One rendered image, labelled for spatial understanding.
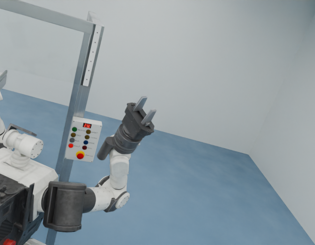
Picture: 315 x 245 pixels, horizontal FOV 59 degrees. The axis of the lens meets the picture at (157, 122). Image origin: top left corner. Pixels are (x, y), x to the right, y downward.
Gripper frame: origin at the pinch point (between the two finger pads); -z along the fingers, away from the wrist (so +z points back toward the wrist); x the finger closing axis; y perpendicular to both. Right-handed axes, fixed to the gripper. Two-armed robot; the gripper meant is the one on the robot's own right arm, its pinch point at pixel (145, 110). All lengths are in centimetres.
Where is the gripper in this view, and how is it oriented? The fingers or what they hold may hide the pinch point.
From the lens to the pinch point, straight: 87.1
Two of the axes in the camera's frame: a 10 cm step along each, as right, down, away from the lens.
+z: -4.5, 6.4, 6.2
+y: 7.2, -1.5, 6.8
